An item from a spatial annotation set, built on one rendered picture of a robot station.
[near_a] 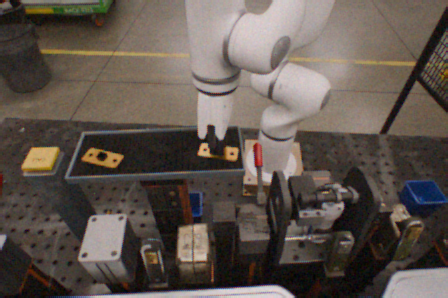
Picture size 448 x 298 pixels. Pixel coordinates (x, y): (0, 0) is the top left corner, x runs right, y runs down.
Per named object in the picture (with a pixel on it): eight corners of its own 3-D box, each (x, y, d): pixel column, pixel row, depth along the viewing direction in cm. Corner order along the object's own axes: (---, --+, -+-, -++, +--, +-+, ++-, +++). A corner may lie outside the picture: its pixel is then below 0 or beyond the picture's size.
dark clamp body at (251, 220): (228, 308, 85) (231, 252, 57) (225, 264, 94) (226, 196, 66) (265, 306, 85) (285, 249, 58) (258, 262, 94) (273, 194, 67)
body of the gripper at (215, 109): (202, 59, 54) (205, 107, 63) (187, 91, 48) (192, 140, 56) (242, 64, 53) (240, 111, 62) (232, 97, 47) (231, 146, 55)
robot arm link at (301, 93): (271, 111, 104) (282, 50, 86) (320, 134, 97) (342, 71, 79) (253, 131, 97) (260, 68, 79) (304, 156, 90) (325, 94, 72)
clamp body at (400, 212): (339, 299, 87) (392, 242, 59) (328, 262, 94) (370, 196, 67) (369, 297, 87) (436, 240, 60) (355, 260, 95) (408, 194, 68)
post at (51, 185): (89, 261, 94) (20, 177, 62) (94, 239, 99) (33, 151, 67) (112, 259, 95) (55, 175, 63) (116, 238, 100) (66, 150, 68)
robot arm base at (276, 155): (242, 146, 118) (245, 111, 104) (288, 143, 119) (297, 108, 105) (250, 186, 105) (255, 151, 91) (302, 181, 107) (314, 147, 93)
